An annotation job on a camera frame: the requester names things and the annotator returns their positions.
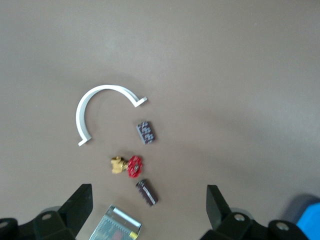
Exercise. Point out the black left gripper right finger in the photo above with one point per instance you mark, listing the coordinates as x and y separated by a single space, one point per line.
220 212

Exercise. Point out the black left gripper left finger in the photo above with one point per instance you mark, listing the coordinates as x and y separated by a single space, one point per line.
72 212

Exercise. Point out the long dark brown capacitor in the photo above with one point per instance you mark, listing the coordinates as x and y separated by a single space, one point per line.
147 193

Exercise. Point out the short capacitor with white print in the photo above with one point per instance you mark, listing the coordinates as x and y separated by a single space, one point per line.
146 132

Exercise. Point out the perforated metal power supply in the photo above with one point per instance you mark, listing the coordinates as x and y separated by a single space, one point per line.
112 225

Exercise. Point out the blue plastic tray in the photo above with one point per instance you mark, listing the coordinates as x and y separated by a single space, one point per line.
311 222

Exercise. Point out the white curved plastic clamp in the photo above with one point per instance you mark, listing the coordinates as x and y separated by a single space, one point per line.
80 117

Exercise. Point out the brown table mat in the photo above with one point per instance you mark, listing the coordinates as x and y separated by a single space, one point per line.
200 62

